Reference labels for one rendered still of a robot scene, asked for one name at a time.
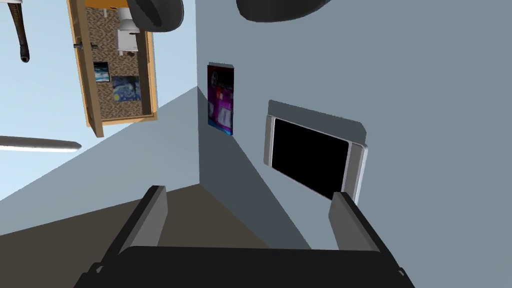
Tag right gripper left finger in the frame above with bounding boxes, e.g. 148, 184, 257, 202
105, 185, 169, 257

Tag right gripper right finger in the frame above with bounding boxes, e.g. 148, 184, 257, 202
328, 191, 396, 259

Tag blue and yellow picture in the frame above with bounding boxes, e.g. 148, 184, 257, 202
111, 75, 142, 103

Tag grey flat blade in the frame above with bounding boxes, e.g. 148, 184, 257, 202
0, 135, 83, 154

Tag purple picture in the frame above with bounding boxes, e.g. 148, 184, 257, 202
207, 62, 235, 137

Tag small blue and white picture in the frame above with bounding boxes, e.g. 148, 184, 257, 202
93, 61, 111, 83

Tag orange wooden door leaf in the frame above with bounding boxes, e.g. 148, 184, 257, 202
66, 0, 106, 139

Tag black rounded shape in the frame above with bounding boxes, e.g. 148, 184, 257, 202
126, 0, 185, 33
235, 0, 333, 23

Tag brown ridged rod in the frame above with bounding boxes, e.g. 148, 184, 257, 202
7, 0, 31, 64

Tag black window with grey frame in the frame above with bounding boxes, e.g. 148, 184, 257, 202
263, 99, 369, 205

